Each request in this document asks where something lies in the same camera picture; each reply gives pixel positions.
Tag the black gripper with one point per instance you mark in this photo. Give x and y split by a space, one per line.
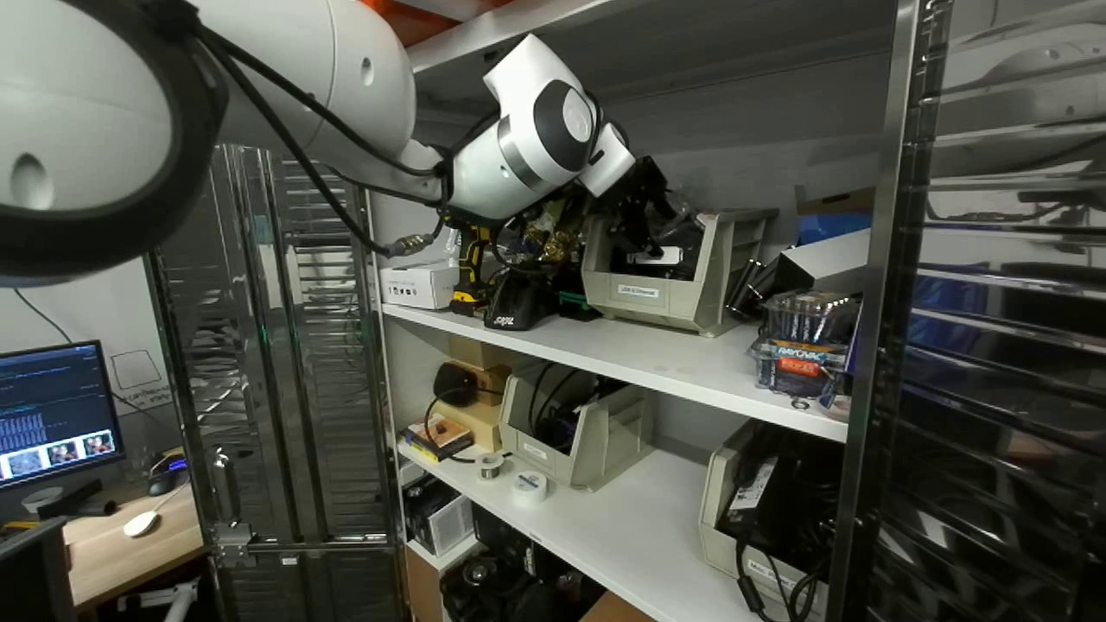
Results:
642 207

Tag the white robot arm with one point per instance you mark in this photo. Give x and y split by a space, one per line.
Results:
322 69

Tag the grey labelled storage bin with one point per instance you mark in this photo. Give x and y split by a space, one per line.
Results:
669 297

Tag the black device beside bin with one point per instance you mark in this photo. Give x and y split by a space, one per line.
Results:
749 288

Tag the black battery charger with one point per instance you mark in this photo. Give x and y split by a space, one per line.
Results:
519 303

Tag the small white printed box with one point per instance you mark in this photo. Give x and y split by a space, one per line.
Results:
831 259

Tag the white product box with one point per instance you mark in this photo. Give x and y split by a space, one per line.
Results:
416 281

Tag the grey open-front storage bin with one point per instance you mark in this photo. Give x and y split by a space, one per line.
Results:
598 442

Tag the black pouch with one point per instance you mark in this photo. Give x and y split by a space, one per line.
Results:
454 385

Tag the large brown cardboard box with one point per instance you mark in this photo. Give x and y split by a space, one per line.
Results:
484 419

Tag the white tape roll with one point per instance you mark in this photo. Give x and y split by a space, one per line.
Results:
529 485
491 463

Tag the yellow orange booklet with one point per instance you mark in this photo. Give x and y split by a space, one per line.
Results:
434 448

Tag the white metal shelf unit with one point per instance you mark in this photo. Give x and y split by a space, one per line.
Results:
645 529

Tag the white storage box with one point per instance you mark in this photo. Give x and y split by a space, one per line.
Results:
447 523

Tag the black bag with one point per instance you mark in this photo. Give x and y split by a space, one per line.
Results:
506 576

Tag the white computer mouse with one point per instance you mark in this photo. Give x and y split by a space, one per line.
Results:
141 523

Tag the computer monitor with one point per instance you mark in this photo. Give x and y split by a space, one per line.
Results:
52 414

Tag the wooden desk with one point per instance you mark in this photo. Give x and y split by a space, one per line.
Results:
116 557

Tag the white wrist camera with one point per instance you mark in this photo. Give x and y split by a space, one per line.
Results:
608 161

